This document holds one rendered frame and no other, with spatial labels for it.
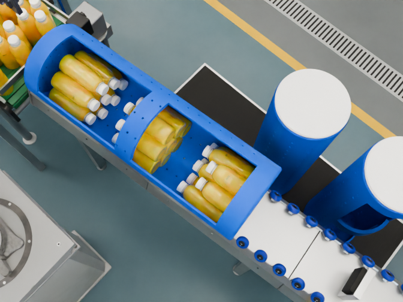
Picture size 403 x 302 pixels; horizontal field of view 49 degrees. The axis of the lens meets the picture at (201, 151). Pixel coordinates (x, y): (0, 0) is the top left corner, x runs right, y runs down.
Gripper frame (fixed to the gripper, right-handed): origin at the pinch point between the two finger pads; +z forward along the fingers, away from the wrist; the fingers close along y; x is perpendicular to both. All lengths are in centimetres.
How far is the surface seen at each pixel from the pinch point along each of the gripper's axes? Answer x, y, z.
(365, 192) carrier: 119, -30, 37
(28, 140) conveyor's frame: -38, 21, 134
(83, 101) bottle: 25.1, 6.0, 24.9
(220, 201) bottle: 82, 6, 24
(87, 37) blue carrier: 14.0, -11.0, 17.5
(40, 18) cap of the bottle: -12.2, -10.7, 28.8
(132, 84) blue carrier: 29.8, -12.5, 34.6
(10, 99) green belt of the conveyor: -9, 18, 47
